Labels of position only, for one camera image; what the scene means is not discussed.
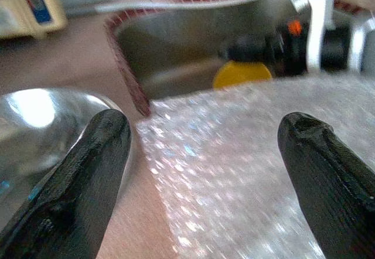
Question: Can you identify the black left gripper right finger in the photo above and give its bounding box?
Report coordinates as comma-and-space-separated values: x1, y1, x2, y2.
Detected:
277, 111, 375, 259

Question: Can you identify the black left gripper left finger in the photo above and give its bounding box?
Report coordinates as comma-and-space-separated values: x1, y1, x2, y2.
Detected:
0, 108, 132, 259

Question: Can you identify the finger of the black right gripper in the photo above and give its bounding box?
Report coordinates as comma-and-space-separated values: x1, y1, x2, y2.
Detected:
226, 36, 278, 65

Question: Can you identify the yellow plastic bowl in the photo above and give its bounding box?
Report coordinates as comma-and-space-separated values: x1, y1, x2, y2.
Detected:
212, 60, 273, 90

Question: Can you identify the stainless steel dish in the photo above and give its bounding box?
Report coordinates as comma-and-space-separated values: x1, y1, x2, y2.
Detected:
0, 87, 138, 221

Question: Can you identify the large stainless steel sink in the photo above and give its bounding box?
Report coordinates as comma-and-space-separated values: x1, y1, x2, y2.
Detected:
104, 0, 375, 118

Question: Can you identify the clear bubble wrap sheet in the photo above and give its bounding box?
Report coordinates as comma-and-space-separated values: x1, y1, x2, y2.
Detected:
136, 76, 375, 259

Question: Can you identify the beige water ionizer machine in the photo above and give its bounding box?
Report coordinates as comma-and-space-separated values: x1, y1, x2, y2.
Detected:
0, 0, 69, 39

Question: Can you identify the white water hose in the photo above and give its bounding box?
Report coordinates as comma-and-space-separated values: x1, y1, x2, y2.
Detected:
93, 0, 285, 13

